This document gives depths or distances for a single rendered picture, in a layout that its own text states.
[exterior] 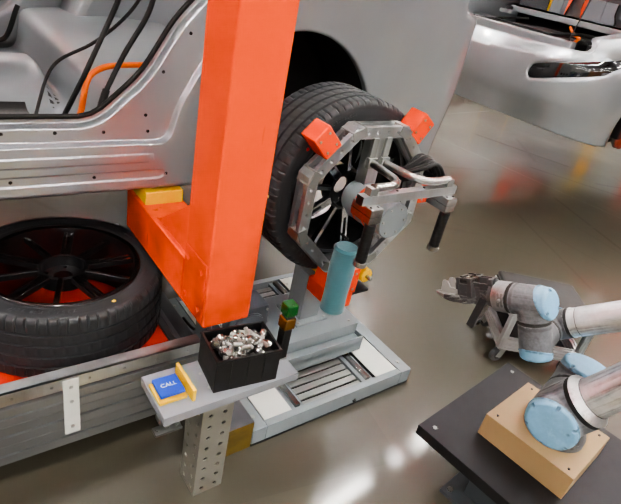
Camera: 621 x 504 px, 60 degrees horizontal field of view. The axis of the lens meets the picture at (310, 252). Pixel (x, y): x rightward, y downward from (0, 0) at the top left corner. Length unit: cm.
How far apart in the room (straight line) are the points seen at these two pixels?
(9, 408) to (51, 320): 26
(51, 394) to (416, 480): 126
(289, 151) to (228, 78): 44
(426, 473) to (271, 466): 57
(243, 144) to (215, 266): 37
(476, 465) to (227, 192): 112
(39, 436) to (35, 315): 36
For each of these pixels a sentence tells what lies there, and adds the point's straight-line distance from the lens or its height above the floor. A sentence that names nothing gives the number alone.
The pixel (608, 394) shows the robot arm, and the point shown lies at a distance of 160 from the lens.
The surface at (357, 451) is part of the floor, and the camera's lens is 213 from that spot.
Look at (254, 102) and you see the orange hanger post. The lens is 138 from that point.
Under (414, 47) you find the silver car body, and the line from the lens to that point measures 243.
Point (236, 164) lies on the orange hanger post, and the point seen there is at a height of 105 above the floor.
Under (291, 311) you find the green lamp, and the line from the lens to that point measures 158.
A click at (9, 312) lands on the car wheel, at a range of 178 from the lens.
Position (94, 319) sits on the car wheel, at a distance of 174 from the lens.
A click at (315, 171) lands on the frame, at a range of 166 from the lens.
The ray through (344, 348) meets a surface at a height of 13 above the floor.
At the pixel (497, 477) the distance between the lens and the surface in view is 185.
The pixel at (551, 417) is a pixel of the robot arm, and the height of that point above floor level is 61.
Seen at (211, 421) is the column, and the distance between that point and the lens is 167.
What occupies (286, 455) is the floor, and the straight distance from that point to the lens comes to 205.
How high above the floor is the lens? 157
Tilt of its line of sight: 29 degrees down
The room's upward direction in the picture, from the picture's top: 12 degrees clockwise
